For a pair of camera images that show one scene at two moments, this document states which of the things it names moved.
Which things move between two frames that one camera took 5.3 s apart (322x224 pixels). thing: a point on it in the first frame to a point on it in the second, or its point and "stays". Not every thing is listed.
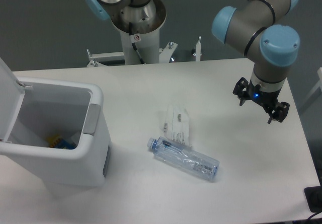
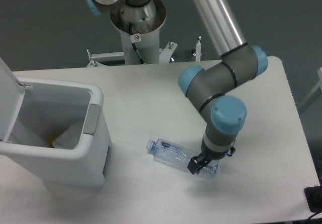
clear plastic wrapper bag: x=176 y=126 to x=69 y=139
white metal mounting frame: x=165 y=53 stays
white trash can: x=49 y=108 stays
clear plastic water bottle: x=175 y=154 stays
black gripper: x=266 y=98 to x=195 y=163
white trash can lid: x=12 y=94 stays
